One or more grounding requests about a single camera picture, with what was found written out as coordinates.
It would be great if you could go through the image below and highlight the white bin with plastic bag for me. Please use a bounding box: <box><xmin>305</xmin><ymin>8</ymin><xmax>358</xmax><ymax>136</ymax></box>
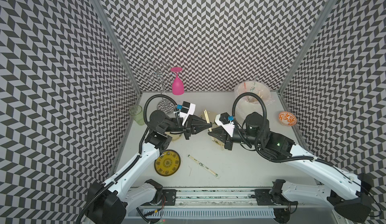
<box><xmin>234</xmin><ymin>81</ymin><xmax>274</xmax><ymax>121</ymax></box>

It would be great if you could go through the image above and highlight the cream plate centre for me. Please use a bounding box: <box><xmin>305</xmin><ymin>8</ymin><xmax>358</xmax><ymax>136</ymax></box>
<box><xmin>211</xmin><ymin>136</ymin><xmax>225</xmax><ymax>148</ymax></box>

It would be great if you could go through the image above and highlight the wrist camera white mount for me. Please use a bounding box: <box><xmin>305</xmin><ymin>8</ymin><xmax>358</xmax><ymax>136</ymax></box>
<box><xmin>215</xmin><ymin>112</ymin><xmax>235</xmax><ymax>137</ymax></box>
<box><xmin>177</xmin><ymin>101</ymin><xmax>196</xmax><ymax>125</ymax></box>

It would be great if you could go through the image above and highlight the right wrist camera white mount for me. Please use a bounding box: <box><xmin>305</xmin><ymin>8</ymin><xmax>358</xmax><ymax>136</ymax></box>
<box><xmin>215</xmin><ymin>112</ymin><xmax>235</xmax><ymax>137</ymax></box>

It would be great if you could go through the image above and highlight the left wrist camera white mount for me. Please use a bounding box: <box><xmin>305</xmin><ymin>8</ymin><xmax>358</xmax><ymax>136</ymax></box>
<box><xmin>177</xmin><ymin>101</ymin><xmax>196</xmax><ymax>125</ymax></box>

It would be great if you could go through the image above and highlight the pink plastic goblet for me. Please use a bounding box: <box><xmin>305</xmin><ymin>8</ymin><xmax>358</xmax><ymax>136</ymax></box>
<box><xmin>171</xmin><ymin>67</ymin><xmax>185</xmax><ymax>95</ymax></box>

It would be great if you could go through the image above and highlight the cream plate left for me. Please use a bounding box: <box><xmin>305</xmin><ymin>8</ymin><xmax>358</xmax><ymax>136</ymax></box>
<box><xmin>167</xmin><ymin>132</ymin><xmax>183</xmax><ymax>141</ymax></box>

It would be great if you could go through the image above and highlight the cream plate with dark mark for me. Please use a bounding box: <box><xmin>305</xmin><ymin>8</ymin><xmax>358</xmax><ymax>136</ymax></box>
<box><xmin>201</xmin><ymin>110</ymin><xmax>218</xmax><ymax>125</ymax></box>

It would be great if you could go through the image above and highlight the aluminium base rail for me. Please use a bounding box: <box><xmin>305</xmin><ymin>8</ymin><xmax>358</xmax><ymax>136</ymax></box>
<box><xmin>87</xmin><ymin>187</ymin><xmax>344</xmax><ymax>224</ymax></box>

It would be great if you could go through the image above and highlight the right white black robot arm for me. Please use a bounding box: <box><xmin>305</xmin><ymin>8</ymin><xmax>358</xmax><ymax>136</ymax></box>
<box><xmin>208</xmin><ymin>92</ymin><xmax>377</xmax><ymax>223</ymax></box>

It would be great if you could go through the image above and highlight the metal wire cup rack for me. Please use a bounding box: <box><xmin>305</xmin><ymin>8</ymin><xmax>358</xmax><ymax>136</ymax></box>
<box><xmin>137</xmin><ymin>61</ymin><xmax>174</xmax><ymax>114</ymax></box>

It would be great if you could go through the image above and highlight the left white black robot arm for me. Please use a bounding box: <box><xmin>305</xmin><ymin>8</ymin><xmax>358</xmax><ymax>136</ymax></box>
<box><xmin>75</xmin><ymin>94</ymin><xmax>212</xmax><ymax>224</ymax></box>

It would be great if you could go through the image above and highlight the small orange patterned dish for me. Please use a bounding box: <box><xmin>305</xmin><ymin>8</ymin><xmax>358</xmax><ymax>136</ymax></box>
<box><xmin>278</xmin><ymin>111</ymin><xmax>298</xmax><ymax>126</ymax></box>

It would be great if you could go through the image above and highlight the dark yellow patterned plate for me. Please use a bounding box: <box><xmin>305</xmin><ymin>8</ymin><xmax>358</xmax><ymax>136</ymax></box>
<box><xmin>154</xmin><ymin>150</ymin><xmax>181</xmax><ymax>177</ymax></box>

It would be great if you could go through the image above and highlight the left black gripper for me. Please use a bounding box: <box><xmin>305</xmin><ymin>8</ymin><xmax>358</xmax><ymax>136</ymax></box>
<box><xmin>163</xmin><ymin>114</ymin><xmax>212</xmax><ymax>140</ymax></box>

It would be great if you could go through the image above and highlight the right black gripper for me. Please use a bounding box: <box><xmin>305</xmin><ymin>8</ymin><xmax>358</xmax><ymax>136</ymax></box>
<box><xmin>208</xmin><ymin>125</ymin><xmax>262</xmax><ymax>150</ymax></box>

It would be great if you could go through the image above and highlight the green translucent plastic cup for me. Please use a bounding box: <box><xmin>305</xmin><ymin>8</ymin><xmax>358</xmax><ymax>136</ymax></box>
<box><xmin>129</xmin><ymin>105</ymin><xmax>145</xmax><ymax>125</ymax></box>

